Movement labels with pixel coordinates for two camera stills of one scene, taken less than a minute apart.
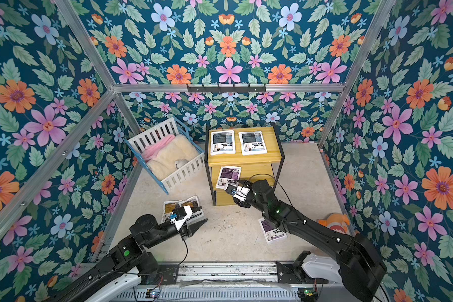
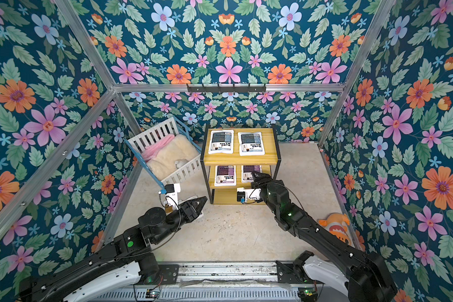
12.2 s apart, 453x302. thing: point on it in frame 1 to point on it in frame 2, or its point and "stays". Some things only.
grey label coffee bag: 222,142 stays
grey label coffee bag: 252,143 stays
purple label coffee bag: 272,233 to 246,172
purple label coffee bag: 228,175 stays
